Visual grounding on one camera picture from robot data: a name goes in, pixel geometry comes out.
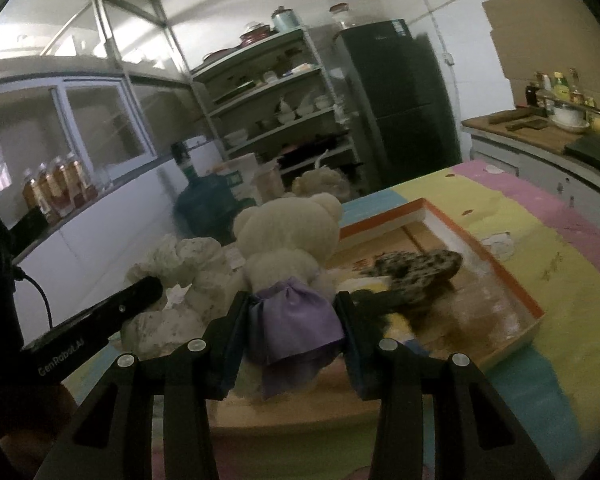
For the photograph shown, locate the black yellow plush toy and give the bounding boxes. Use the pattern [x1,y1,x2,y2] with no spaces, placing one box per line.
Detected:
[337,280,422,334]

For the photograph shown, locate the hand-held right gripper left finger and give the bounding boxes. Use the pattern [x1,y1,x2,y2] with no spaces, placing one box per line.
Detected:
[50,291,255,480]

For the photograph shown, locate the person's left hand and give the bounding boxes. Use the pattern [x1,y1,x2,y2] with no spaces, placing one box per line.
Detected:
[0,382,78,478]

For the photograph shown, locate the leopard print soft toy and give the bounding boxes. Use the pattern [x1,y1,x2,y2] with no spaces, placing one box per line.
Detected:
[362,247,464,312]

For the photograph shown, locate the beige plastic container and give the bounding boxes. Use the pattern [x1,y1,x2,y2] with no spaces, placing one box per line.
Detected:
[252,164,287,202]

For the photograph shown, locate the kitchen cleaver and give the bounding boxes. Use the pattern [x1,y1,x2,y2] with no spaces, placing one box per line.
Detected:
[489,112,550,132]

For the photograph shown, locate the cream teddy bear purple skirt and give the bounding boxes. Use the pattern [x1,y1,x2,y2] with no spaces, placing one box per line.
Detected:
[232,192,347,402]

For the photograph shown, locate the white bowl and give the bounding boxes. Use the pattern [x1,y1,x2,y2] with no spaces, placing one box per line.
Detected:
[550,105,591,134]

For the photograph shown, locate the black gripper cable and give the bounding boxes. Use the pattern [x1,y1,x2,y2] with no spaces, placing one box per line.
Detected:
[12,267,54,332]

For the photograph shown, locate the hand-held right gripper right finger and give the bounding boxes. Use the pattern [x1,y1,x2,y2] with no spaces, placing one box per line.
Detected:
[334,290,556,480]

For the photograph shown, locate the glass jar red lid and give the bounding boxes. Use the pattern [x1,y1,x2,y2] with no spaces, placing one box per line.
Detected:
[329,2,357,30]

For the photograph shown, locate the black induction cooker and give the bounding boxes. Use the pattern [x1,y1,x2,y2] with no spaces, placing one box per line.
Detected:
[564,135,600,174]

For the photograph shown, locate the blue water jug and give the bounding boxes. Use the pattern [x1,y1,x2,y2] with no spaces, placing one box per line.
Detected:
[172,141,259,242]

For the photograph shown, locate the white fluffy plush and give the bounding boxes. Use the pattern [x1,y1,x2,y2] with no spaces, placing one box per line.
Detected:
[121,285,216,362]
[127,235,246,302]

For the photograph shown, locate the red pot glass lid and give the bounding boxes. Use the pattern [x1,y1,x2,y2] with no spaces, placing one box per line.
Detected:
[239,21,274,47]

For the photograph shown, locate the row of amber bottles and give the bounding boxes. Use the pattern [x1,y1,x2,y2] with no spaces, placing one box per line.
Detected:
[21,152,100,224]

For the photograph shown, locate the pale fluffy bundle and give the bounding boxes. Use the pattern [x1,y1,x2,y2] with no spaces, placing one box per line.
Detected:
[291,167,352,201]

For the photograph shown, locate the white bowls on rack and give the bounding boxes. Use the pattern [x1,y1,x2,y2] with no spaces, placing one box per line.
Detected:
[225,92,337,147]

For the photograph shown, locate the aluminium framed glass partition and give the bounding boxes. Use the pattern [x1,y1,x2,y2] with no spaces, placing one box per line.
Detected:
[0,0,196,242]

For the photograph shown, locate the dark refrigerator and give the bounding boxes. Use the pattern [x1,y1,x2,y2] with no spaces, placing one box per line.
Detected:
[332,19,462,194]

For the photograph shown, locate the orange rimmed cardboard box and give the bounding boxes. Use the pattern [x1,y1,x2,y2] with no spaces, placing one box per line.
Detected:
[214,198,547,429]

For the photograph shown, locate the white printed sack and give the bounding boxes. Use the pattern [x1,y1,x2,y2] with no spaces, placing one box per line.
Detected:
[224,152,260,209]

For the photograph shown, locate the kitchen counter wooden top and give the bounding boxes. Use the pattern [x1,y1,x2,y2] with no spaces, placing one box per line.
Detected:
[461,110,600,242]

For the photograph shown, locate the row of condiment bottles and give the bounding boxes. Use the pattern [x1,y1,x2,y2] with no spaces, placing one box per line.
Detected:
[525,67,600,133]

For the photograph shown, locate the cardboard sheets on wall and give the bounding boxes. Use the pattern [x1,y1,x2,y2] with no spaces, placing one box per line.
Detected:
[481,0,600,107]

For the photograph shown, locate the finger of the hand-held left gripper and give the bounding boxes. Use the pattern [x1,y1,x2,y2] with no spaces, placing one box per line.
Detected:
[90,275,164,335]

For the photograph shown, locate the grey metal shelf rack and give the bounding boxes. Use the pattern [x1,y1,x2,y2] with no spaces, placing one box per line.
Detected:
[190,27,362,197]

